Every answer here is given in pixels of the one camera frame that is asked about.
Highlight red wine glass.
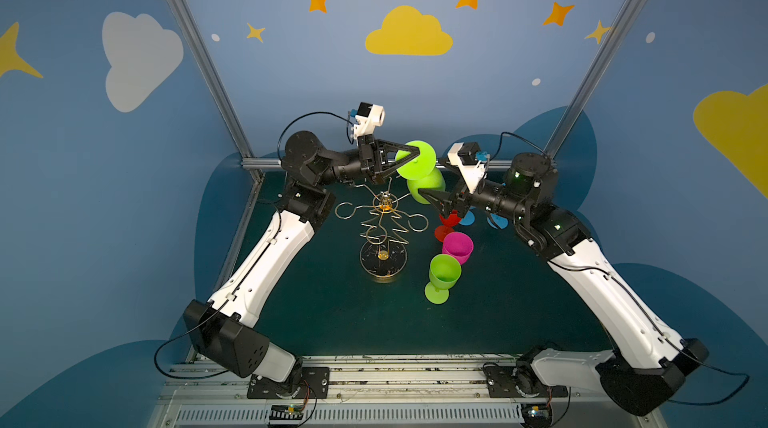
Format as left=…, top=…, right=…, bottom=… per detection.
left=434, top=210, right=461, bottom=243

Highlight green wine glass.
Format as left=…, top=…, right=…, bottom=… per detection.
left=397, top=140, right=445, bottom=205
left=424, top=254, right=462, bottom=305

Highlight pink wine glass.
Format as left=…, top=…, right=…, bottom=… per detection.
left=442, top=231, right=474, bottom=265

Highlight green wine glass front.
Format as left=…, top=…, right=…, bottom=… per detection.
left=424, top=254, right=462, bottom=305

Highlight blue wine glass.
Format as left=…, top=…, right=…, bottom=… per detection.
left=487, top=214, right=509, bottom=230
left=459, top=210, right=475, bottom=226

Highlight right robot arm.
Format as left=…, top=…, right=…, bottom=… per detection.
left=418, top=143, right=709, bottom=416

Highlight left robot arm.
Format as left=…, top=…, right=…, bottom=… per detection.
left=183, top=131, right=436, bottom=384

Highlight right green circuit board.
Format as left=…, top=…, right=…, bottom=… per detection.
left=521, top=404, right=553, bottom=428

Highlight green circuit board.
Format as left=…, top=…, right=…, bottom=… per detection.
left=268, top=404, right=306, bottom=424
left=521, top=404, right=553, bottom=428

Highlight left green circuit board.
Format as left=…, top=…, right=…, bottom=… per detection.
left=268, top=404, right=306, bottom=424

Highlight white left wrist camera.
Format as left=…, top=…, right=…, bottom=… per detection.
left=348, top=102, right=386, bottom=142

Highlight gold wire glass rack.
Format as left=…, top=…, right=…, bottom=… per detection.
left=334, top=181, right=429, bottom=283

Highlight black left camera cable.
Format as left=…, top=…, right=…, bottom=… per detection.
left=152, top=111, right=355, bottom=381

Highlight metal base rail platform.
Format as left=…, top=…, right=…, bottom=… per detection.
left=148, top=354, right=666, bottom=427

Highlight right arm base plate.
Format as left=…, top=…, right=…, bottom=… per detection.
left=481, top=362, right=569, bottom=399

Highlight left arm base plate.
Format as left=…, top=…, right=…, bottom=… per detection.
left=246, top=366, right=330, bottom=400

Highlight aluminium frame rails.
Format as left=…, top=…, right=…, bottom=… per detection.
left=140, top=0, right=673, bottom=369

